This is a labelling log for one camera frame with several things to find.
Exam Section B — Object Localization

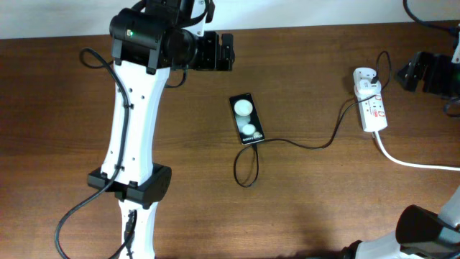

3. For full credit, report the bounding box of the black charging cable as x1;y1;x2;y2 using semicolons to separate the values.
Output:
233;50;393;188

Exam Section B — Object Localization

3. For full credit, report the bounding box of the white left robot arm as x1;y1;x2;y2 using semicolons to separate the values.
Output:
88;1;234;258

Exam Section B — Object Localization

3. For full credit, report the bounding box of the white power strip cord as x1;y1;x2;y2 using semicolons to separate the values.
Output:
372;130;460;172

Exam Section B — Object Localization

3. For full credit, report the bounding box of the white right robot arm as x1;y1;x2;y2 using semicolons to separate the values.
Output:
339;52;459;259

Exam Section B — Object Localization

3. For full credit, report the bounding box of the white power strip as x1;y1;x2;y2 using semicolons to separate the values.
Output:
353;68;387;132

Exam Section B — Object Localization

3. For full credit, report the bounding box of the black Galaxy flip phone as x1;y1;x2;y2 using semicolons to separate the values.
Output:
229;93;265;145

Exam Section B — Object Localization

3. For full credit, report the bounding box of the white charger adapter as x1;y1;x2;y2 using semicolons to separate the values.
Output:
354;79;382;98

